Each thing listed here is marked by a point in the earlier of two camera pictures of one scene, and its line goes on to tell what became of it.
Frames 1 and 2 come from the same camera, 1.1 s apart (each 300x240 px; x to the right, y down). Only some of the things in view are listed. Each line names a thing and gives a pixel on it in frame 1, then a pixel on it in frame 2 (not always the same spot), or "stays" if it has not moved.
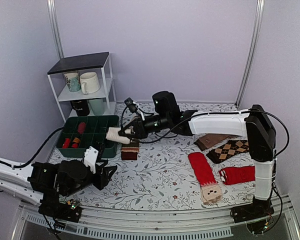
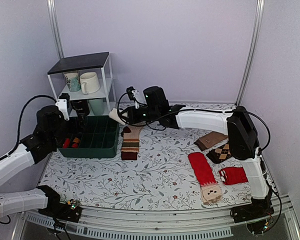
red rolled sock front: [66, 144] stays
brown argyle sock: [232, 147] stays
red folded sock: [232, 175] stays
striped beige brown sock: [129, 152] stays
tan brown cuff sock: [211, 139] stays
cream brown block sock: [112, 134] to [114, 114]
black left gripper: [102, 178] to [81, 126]
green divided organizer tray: [78, 133] stays
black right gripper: [141, 131] to [132, 118]
